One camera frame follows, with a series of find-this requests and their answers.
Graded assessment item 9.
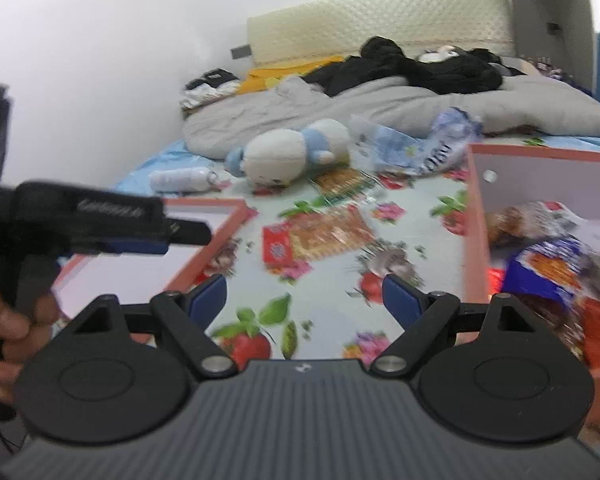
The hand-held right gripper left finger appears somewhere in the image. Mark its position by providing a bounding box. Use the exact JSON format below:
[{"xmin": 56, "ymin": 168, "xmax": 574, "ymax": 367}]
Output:
[{"xmin": 74, "ymin": 274, "xmax": 234, "ymax": 378}]

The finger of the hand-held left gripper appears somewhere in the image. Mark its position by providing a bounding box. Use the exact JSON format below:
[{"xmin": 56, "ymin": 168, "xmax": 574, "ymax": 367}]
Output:
[{"xmin": 72, "ymin": 186, "xmax": 212, "ymax": 256}]

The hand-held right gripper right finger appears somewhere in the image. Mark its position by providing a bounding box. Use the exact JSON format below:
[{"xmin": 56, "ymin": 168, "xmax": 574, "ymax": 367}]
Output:
[{"xmin": 371, "ymin": 273, "xmax": 542, "ymax": 377}]

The red orange snack packet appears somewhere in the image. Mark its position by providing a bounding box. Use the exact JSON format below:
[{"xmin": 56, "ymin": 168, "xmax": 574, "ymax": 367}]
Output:
[{"xmin": 262, "ymin": 207, "xmax": 377, "ymax": 267}]

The green yellow snack packet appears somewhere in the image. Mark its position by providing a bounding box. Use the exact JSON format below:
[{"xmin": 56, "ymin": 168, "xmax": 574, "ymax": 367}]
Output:
[{"xmin": 313, "ymin": 168, "xmax": 382, "ymax": 207}]

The clear packet of dark nuts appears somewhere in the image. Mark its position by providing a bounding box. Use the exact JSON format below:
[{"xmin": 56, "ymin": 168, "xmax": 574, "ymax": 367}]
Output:
[{"xmin": 485, "ymin": 201, "xmax": 587, "ymax": 249}]

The blue orange snack packet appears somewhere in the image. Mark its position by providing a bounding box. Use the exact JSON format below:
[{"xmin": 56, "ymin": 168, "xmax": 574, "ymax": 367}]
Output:
[{"xmin": 509, "ymin": 239, "xmax": 597, "ymax": 312}]

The pink cardboard box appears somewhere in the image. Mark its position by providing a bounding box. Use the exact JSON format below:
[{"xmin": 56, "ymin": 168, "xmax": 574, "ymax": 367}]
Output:
[{"xmin": 464, "ymin": 142, "xmax": 600, "ymax": 442}]

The person's left hand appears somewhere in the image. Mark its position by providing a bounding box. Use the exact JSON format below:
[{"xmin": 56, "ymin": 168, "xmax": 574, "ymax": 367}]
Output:
[{"xmin": 0, "ymin": 284, "xmax": 62, "ymax": 403}]

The pink cardboard box lid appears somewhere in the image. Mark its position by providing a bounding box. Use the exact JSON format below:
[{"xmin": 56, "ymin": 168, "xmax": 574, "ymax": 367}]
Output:
[{"xmin": 50, "ymin": 198, "xmax": 249, "ymax": 322}]

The white plastic bottle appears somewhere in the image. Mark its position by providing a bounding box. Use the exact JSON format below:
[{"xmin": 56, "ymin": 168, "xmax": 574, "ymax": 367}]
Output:
[{"xmin": 148, "ymin": 167, "xmax": 221, "ymax": 195}]

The pile of clothes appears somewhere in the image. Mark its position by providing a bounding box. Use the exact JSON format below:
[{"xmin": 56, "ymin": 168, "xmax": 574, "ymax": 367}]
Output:
[{"xmin": 179, "ymin": 67, "xmax": 242, "ymax": 111}]

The blue white plastic bag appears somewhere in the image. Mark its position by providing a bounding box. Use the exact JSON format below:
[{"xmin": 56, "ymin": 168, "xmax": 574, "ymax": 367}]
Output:
[
  {"xmin": 349, "ymin": 114, "xmax": 427, "ymax": 172},
  {"xmin": 419, "ymin": 106, "xmax": 484, "ymax": 177}
]

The white blue plush toy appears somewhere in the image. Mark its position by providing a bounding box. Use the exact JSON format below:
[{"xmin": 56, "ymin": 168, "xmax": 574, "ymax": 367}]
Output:
[{"xmin": 224, "ymin": 118, "xmax": 354, "ymax": 187}]

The grey duvet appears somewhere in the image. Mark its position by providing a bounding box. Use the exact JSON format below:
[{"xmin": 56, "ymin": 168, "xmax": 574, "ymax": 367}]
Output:
[{"xmin": 182, "ymin": 75, "xmax": 600, "ymax": 162}]

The yellow blanket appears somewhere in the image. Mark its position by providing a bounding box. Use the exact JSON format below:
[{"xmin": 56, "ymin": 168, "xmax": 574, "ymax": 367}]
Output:
[{"xmin": 237, "ymin": 54, "xmax": 347, "ymax": 96}]

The black clothing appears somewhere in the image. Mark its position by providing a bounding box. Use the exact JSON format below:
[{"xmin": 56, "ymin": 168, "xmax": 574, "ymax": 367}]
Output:
[{"xmin": 304, "ymin": 35, "xmax": 504, "ymax": 97}]

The small white black plush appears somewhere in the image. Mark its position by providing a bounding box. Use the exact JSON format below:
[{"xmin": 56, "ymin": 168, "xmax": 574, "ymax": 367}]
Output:
[{"xmin": 419, "ymin": 45, "xmax": 462, "ymax": 64}]

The cream padded headboard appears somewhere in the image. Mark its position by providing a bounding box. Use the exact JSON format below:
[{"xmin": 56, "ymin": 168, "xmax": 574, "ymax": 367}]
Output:
[{"xmin": 246, "ymin": 0, "xmax": 514, "ymax": 69}]

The grey desk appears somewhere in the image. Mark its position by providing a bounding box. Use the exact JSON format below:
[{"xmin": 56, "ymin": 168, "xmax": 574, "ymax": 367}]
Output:
[{"xmin": 505, "ymin": 0, "xmax": 600, "ymax": 97}]

